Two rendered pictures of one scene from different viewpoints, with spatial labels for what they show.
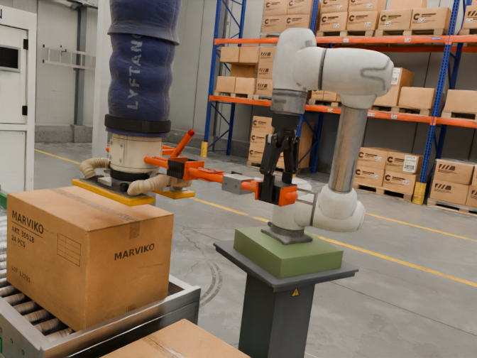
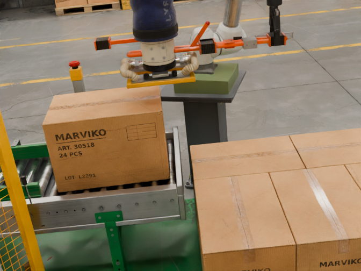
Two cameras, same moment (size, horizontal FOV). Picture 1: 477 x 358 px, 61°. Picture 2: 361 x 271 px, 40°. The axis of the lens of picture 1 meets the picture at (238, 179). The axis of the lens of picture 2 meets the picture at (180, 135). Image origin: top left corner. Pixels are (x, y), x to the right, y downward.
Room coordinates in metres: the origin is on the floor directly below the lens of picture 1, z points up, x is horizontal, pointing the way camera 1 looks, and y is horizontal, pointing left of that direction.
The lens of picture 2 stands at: (-0.57, 1.82, 1.93)
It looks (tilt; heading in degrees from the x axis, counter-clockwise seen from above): 26 degrees down; 322
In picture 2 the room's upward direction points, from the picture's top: 6 degrees counter-clockwise
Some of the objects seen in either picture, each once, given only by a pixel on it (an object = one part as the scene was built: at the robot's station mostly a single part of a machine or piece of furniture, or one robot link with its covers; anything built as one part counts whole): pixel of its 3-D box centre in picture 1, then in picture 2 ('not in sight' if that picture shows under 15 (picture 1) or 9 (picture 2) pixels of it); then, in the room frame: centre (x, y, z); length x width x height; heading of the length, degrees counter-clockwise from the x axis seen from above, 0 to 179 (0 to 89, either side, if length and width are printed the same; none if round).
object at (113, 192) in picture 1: (111, 186); (160, 77); (1.35, 0.43, 1.10); 0.34 x 0.10 x 0.05; 53
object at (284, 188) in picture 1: (275, 192); (275, 39); (1.06, -0.10, 1.20); 0.08 x 0.07 x 0.05; 53
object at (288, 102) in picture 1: (288, 103); not in sight; (1.07, -0.11, 1.44); 0.09 x 0.09 x 0.06
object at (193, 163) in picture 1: (185, 168); (207, 45); (1.27, 0.17, 1.20); 0.10 x 0.08 x 0.06; 143
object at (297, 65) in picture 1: (299, 60); not in sight; (1.07, -0.12, 1.54); 0.13 x 0.11 x 0.16; 74
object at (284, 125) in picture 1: (284, 131); (274, 6); (1.07, -0.11, 1.36); 0.08 x 0.07 x 0.09; 142
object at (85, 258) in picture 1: (87, 248); (110, 135); (1.63, 0.61, 0.75); 0.60 x 0.40 x 0.40; 54
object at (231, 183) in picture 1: (237, 184); (249, 42); (1.15, 0.00, 1.19); 0.07 x 0.07 x 0.04; 53
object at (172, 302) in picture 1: (133, 318); (177, 157); (1.41, 0.34, 0.58); 0.70 x 0.03 x 0.06; 142
